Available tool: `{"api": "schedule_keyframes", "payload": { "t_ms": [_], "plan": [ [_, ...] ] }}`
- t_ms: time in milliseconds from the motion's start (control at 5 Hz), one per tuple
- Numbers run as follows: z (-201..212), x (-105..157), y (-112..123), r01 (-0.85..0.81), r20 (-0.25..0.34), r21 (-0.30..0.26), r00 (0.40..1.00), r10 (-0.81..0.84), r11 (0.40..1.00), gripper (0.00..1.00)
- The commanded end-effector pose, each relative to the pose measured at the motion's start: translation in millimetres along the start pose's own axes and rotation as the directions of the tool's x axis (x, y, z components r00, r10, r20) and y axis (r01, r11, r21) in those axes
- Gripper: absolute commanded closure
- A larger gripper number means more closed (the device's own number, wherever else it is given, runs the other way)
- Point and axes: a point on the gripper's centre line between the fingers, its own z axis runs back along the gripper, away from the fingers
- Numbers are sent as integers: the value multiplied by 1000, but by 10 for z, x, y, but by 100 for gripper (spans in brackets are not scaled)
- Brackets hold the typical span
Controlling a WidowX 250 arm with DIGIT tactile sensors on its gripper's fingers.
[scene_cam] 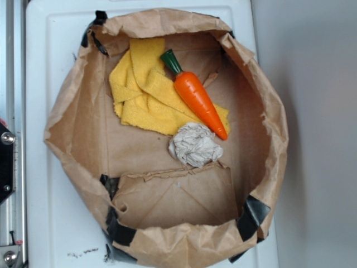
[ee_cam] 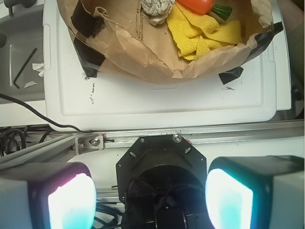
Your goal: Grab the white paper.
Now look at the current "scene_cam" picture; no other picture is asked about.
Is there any yellow cloth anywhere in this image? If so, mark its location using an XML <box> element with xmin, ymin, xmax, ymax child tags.
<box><xmin>108</xmin><ymin>38</ymin><xmax>231</xmax><ymax>136</ymax></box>

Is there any white paper ball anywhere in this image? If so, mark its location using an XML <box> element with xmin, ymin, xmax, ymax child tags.
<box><xmin>168</xmin><ymin>122</ymin><xmax>224</xmax><ymax>168</ymax></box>

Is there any orange toy carrot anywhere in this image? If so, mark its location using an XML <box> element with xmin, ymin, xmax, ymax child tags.
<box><xmin>160</xmin><ymin>50</ymin><xmax>228</xmax><ymax>140</ymax></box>

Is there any metal rail with bracket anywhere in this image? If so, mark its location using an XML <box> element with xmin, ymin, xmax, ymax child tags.
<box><xmin>1</xmin><ymin>1</ymin><xmax>28</xmax><ymax>267</ymax></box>

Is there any brown paper bag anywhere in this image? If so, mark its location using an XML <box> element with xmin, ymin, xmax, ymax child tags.
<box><xmin>44</xmin><ymin>8</ymin><xmax>288</xmax><ymax>267</ymax></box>

